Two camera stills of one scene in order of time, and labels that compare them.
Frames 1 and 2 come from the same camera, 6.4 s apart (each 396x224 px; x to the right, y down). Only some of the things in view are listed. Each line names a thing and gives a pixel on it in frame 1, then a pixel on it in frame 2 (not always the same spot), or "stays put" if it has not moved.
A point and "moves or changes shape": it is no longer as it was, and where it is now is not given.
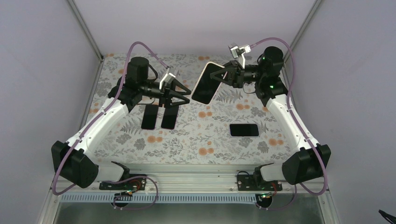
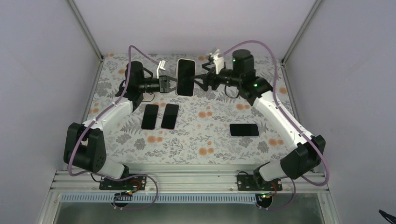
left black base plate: [134, 184] stays put
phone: [170, 116] stays put
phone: [206, 87] moves or changes shape
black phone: [150, 116] stays put
